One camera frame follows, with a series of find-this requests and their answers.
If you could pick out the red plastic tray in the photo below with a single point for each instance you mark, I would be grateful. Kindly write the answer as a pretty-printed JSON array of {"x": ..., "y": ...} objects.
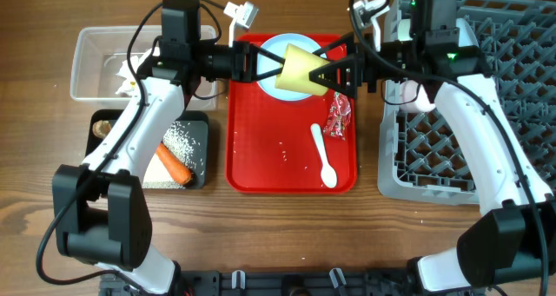
[{"x": 270, "y": 149}]

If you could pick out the white tissue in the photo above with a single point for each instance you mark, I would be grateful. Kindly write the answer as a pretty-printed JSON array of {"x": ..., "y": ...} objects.
[{"x": 129, "y": 87}]

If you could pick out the cream plastic spoon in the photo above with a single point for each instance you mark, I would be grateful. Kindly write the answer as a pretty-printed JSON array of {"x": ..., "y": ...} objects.
[{"x": 328, "y": 174}]

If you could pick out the white rice pile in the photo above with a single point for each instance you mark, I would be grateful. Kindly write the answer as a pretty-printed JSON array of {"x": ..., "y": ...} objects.
[{"x": 182, "y": 144}]

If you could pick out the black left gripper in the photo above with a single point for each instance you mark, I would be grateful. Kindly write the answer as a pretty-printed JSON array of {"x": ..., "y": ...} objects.
[{"x": 239, "y": 62}]

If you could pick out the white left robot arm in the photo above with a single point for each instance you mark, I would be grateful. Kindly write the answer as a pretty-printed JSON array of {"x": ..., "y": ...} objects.
[{"x": 101, "y": 216}]

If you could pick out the clear plastic storage bin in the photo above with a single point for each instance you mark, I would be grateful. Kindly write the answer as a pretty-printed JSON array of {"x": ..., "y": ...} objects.
[{"x": 100, "y": 63}]

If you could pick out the light blue plate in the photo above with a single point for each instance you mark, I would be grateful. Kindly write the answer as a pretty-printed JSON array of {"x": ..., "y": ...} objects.
[{"x": 277, "y": 45}]

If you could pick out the pink plastic cup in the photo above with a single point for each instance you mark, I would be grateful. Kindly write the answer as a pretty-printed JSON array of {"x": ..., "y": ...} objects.
[{"x": 414, "y": 98}]

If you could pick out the red candy wrapper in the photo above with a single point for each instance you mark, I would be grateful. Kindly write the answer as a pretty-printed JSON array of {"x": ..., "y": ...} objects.
[{"x": 339, "y": 117}]

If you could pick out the orange carrot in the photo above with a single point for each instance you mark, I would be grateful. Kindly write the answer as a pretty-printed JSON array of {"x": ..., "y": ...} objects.
[{"x": 177, "y": 170}]

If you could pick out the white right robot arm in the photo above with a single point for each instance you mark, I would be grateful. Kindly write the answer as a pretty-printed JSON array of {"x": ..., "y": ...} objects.
[{"x": 438, "y": 63}]

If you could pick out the yellow plastic cup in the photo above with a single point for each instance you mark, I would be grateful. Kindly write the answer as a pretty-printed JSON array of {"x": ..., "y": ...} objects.
[{"x": 295, "y": 72}]

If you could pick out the grey dishwasher rack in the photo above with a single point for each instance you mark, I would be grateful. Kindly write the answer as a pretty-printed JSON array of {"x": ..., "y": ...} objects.
[{"x": 419, "y": 157}]

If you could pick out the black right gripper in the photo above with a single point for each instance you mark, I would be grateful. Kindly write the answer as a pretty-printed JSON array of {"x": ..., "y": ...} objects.
[{"x": 361, "y": 69}]

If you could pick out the black waste tray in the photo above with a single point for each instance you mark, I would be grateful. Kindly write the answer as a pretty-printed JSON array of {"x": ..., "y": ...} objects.
[{"x": 200, "y": 126}]

